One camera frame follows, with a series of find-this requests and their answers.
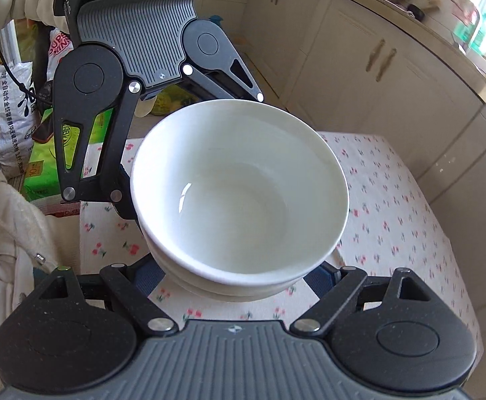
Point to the beige kitchen counter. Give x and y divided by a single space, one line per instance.
434 37

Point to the cream fleece jacket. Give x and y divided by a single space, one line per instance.
5 258

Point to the white printed sack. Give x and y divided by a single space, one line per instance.
1 91

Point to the cherry print tablecloth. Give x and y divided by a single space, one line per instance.
393 225

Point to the yellow plastic bag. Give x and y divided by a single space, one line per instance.
168 102

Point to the green dish soap bottle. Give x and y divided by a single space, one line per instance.
476 33

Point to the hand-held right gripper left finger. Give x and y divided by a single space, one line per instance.
145 277

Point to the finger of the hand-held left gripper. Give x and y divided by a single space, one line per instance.
234 81
114 175

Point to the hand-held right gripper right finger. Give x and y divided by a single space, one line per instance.
320 279

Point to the red and white plastic bag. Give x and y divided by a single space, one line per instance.
59 48

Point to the green package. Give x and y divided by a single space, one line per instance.
43 175

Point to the pink cloth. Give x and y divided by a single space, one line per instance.
461 8

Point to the small black bowl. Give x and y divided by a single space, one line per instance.
416 11

